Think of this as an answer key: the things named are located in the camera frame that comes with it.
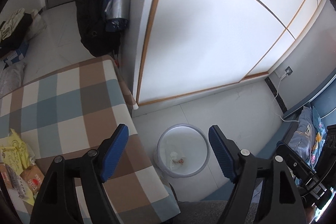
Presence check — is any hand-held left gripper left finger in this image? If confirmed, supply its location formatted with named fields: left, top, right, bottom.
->
left=30, top=123, right=130, bottom=224

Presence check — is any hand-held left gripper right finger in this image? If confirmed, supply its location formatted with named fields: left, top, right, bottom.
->
left=208, top=125, right=305, bottom=224

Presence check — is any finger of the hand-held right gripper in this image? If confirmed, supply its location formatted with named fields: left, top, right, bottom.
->
left=276, top=140, right=319, bottom=182

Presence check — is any white trash bin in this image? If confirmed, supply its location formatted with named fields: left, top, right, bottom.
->
left=157, top=123, right=210, bottom=179

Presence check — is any brown snack wrapper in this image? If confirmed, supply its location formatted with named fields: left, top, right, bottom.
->
left=20, top=165, right=45, bottom=193

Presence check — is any yellow plastic bag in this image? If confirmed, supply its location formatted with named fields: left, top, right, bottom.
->
left=0, top=129, right=36, bottom=206

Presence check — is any person's right leg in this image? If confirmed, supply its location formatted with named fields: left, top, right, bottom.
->
left=178, top=199, right=259, bottom=224

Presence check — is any checkered tablecloth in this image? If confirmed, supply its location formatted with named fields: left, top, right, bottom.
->
left=0, top=55, right=171, bottom=224

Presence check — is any black marble trim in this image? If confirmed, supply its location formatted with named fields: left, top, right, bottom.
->
left=265, top=76, right=286, bottom=111

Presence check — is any grey green snack wrapper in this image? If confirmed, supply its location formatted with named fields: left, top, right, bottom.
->
left=4, top=164, right=28, bottom=199

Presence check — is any white wardrobe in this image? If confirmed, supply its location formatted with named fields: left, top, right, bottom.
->
left=133, top=0, right=331, bottom=110

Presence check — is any grey plastic bag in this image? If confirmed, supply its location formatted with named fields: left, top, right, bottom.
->
left=0, top=60, right=27, bottom=98

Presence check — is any black hanging bag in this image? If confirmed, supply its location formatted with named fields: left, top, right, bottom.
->
left=76, top=0, right=132, bottom=56

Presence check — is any blue cardboard box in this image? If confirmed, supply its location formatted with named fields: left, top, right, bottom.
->
left=1, top=39, right=29, bottom=65

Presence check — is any white plastic bag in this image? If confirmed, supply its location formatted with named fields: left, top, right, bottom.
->
left=26, top=9, right=48, bottom=39

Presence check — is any black clothes pile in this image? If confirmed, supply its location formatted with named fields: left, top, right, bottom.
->
left=0, top=13, right=33, bottom=58

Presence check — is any beige cloth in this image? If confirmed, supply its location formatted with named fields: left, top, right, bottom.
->
left=0, top=9, right=25, bottom=42

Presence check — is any blue bed frame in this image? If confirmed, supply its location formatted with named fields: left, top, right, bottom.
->
left=202, top=77, right=336, bottom=224

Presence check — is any white charger cable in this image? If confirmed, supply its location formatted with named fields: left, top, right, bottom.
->
left=273, top=72, right=300, bottom=123

